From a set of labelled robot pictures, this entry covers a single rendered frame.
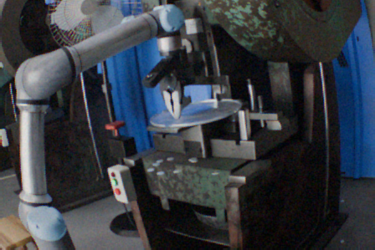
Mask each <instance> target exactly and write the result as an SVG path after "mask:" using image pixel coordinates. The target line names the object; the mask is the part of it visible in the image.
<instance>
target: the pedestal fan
mask: <svg viewBox="0 0 375 250"><path fill-rule="evenodd" d="M120 1H121V3H120V4H122V1H125V0H120ZM61 2H62V3H61V4H60V5H59V7H58V4H57V5H56V6H57V10H56V9H53V11H54V10H56V12H55V13H52V14H48V16H49V15H51V20H52V22H51V24H53V23H54V25H55V24H57V26H59V28H58V29H63V31H65V30H68V31H69V30H72V29H74V28H75V27H78V24H79V23H80V22H81V21H83V22H84V20H85V19H87V17H85V16H86V15H87V16H89V18H90V17H91V15H92V17H91V20H90V21H91V22H90V23H91V25H92V27H90V28H92V35H93V34H95V35H96V34H98V33H102V32H104V31H106V30H108V29H110V28H113V27H115V26H116V25H119V24H121V22H122V21H123V19H124V17H123V13H122V11H121V9H122V8H121V9H119V7H118V2H119V1H118V0H117V3H115V4H111V3H114V2H112V1H111V0H64V1H61ZM134 3H135V6H136V5H137V4H138V2H137V0H134ZM116 4H117V7H116V8H115V7H114V6H115V5H116ZM112 5H114V6H112ZM54 6H55V3H54ZM135 6H134V9H135V12H136V7H135ZM131 11H132V10H131ZM133 12H134V10H133V11H132V12H131V13H132V14H133ZM135 12H134V14H135ZM132 14H131V15H132ZM134 14H133V16H134ZM83 19H84V20H83ZM83 22H81V23H82V24H83ZM55 27H56V25H55ZM78 28H80V27H78ZM78 28H77V29H78ZM81 28H82V26H81ZM81 28H80V29H81ZM84 28H85V26H83V30H84ZM58 29H57V28H56V30H57V32H58ZM56 30H55V31H56ZM81 30H82V29H81ZM83 30H82V31H83ZM85 30H86V28H85ZM85 30H84V31H85ZM55 31H54V32H55ZM68 31H67V32H68ZM72 31H74V30H72ZM72 31H71V32H70V34H71V33H72ZM67 32H66V34H67ZM74 32H76V30H75V31H74ZM93 32H94V33H93ZM76 33H77V32H76ZM78 33H79V32H78ZM57 34H58V35H60V33H59V32H58V33H57ZM79 34H81V37H82V34H83V35H84V37H85V35H87V34H85V33H79ZM88 34H89V36H90V35H91V33H88ZM93 36H94V35H93ZM82 38H83V37H82ZM100 64H101V68H102V70H101V72H102V76H103V80H104V81H103V84H102V91H103V92H104V93H105V105H106V109H107V114H108V118H109V122H110V123H113V122H116V114H115V110H114V105H113V100H112V99H113V96H112V92H111V91H112V90H113V89H112V85H111V82H110V81H109V77H108V73H107V65H106V60H104V61H102V62H100ZM109 82H110V83H109ZM129 215H130V217H131V220H132V221H133V223H134V225H135V226H136V227H137V225H136V220H135V219H134V217H133V213H132V209H131V211H129ZM109 228H110V230H111V231H112V232H113V233H115V234H117V235H119V236H123V237H134V238H135V237H141V236H140V234H139V232H138V229H137V228H135V227H134V226H133V224H132V223H131V221H130V220H129V218H128V216H127V214H126V212H124V213H122V214H120V215H118V216H117V217H114V219H112V222H111V223H110V226H109Z"/></svg>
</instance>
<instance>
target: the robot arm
mask: <svg viewBox="0 0 375 250"><path fill-rule="evenodd" d="M184 22H185V17H184V14H183V12H182V10H181V9H179V8H178V7H177V6H175V5H172V4H170V5H163V6H158V7H155V8H153V11H150V12H147V13H141V14H137V15H136V16H133V15H131V16H130V17H126V18H124V19H123V21H122V22H121V24H119V25H116V26H115V27H113V28H110V29H108V30H106V31H104V32H102V33H98V34H96V35H95V36H92V37H90V38H87V39H86V40H85V41H83V42H80V43H77V44H76V45H74V46H71V47H70V48H69V47H67V46H64V47H63V48H60V49H58V50H56V51H53V52H50V53H48V54H42V55H39V56H37V57H35V58H31V59H27V60H26V61H25V62H23V64H22V65H21V66H20V67H19V69H18V72H17V74H16V77H15V84H16V89H17V101H16V105H17V107H18V108H19V109H20V124H19V126H20V152H21V153H20V158H21V172H22V184H23V191H22V192H21V193H20V195H19V196H20V197H19V200H20V205H19V209H18V210H19V217H20V219H21V222H22V224H23V225H24V226H25V227H26V228H27V230H28V232H29V233H30V234H31V236H32V237H33V239H34V241H35V242H36V243H37V245H38V248H39V250H76V248H75V246H74V244H73V241H72V239H71V236H70V234H69V232H68V229H67V226H66V223H65V220H64V219H63V218H62V215H61V214H60V212H59V211H58V210H56V209H54V208H53V203H52V197H51V196H50V195H48V193H47V189H46V185H47V184H46V177H45V163H44V157H45V156H44V111H45V110H46V109H47V108H48V107H49V98H50V95H52V94H53V93H55V92H56V91H58V90H59V89H62V88H63V87H65V86H66V85H68V84H70V83H72V82H74V81H75V80H77V77H78V74H80V73H81V72H84V71H86V70H87V69H89V68H92V67H94V66H95V65H97V64H98V63H100V62H102V61H104V60H107V59H109V58H111V57H113V56H115V55H117V54H120V53H122V52H123V51H125V50H126V49H128V48H131V47H134V46H136V45H138V44H140V43H144V42H146V41H147V40H149V39H151V38H155V37H157V45H158V50H160V51H161V52H160V56H166V58H165V59H161V60H160V61H159V62H158V63H157V64H156V65H155V66H154V68H153V69H152V70H151V71H150V72H149V73H148V74H147V75H146V77H145V78H144V79H143V80H142V81H141V82H142V83H143V84H144V85H145V87H147V88H155V87H156V86H157V85H158V84H160V91H161V95H162V99H163V101H164V103H165V105H166V106H167V108H168V109H169V111H170V112H171V113H172V115H173V117H174V118H175V119H180V117H181V114H182V110H183V109H184V108H185V107H187V106H188V105H189V104H190V99H189V97H187V96H185V94H184V87H185V86H189V83H190V84H195V78H194V72H193V67H189V64H188V53H187V49H186V48H184V49H182V36H181V32H180V28H181V27H182V26H183V24H184ZM190 72H193V80H191V78H190ZM188 77H189V78H188Z"/></svg>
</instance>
